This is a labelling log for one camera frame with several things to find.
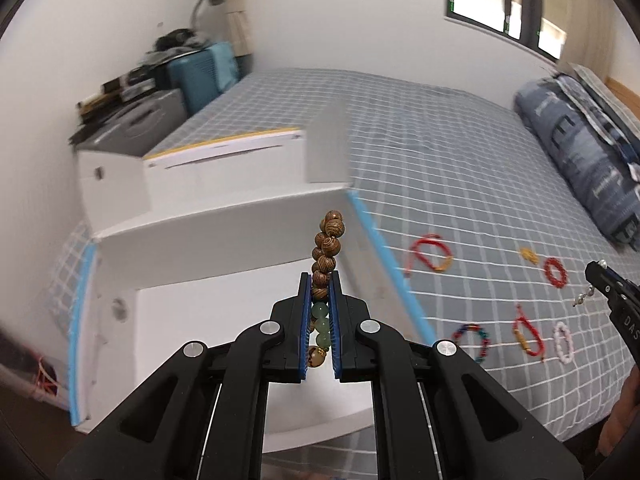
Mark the stack of books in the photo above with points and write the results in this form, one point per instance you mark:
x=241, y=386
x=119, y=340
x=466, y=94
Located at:
x=125, y=87

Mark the grey storage box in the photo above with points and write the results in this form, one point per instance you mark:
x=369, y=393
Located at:
x=140, y=120

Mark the blue suitcase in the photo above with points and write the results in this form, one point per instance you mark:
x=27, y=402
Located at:
x=192, y=80

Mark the beige curtain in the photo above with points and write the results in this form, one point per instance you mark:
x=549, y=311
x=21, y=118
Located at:
x=240, y=25

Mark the dark bag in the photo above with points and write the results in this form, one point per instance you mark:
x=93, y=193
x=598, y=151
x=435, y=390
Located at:
x=175, y=42

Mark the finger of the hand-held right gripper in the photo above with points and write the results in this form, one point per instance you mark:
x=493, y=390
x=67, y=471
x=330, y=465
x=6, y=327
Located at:
x=617, y=295

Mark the wooden headboard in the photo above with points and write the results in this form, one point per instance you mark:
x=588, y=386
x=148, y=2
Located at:
x=622, y=95

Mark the teal cloth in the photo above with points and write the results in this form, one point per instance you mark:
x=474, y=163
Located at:
x=226, y=67

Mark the patterned pillow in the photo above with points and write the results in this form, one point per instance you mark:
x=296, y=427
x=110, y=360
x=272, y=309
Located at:
x=597, y=105

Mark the grey checked bed sheet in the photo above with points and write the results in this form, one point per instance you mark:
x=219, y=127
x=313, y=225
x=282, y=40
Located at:
x=440, y=170

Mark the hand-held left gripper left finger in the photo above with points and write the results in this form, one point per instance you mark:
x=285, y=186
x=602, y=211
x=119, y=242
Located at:
x=302, y=332

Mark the person's right hand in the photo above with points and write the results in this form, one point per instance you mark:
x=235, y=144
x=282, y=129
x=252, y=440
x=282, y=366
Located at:
x=622, y=412

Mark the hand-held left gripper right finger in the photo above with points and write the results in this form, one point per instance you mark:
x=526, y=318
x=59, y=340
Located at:
x=336, y=332

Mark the white cardboard box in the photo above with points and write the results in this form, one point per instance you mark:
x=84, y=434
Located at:
x=210, y=230

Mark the blue grey folded quilt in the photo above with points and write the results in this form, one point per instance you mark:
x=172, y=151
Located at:
x=575, y=150

